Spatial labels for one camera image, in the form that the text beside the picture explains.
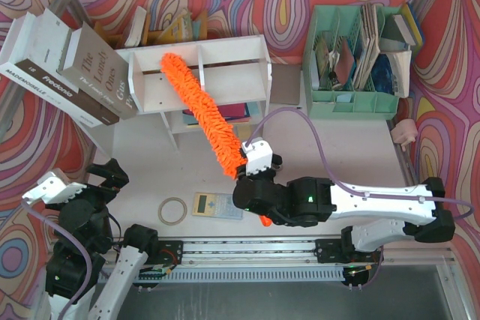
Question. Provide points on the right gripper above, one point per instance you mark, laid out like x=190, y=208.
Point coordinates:
x=247, y=192

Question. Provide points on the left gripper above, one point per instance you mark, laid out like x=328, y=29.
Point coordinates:
x=100, y=188

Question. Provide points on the clear tape roll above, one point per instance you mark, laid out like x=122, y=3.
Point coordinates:
x=172, y=211

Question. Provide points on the orange microfiber duster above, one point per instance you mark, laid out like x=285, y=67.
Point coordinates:
x=220, y=135

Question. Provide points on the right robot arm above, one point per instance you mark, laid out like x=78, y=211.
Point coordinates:
x=396, y=213

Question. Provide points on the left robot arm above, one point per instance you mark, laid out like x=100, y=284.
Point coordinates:
x=89, y=273

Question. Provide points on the white wooden bookshelf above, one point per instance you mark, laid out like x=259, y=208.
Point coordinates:
x=232, y=70

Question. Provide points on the white side shelf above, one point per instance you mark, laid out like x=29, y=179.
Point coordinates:
x=103, y=136

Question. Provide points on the black silver stapler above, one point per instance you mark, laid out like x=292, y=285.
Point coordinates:
x=276, y=162

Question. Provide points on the yellow sticky notes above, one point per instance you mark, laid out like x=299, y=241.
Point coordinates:
x=243, y=132

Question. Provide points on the beige blue calculator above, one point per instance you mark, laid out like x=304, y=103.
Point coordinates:
x=216, y=205

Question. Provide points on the stack of coloured paper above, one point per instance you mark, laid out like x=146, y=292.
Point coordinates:
x=232, y=113

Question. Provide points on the grey book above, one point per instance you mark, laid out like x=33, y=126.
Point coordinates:
x=98, y=70

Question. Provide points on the pink pig figurine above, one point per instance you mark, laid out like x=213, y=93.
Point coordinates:
x=404, y=133

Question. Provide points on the brown book Fredonia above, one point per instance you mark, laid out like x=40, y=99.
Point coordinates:
x=51, y=40

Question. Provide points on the mint green desk organizer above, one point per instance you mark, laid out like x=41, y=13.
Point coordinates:
x=340, y=52

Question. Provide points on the books behind shelf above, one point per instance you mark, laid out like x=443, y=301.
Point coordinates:
x=140, y=32

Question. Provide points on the white book Mademoiselle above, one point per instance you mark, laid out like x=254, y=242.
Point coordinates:
x=17, y=65

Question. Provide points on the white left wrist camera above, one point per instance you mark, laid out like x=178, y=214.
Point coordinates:
x=54, y=187

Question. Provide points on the aluminium mounting rail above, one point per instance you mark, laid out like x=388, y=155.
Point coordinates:
x=292, y=251

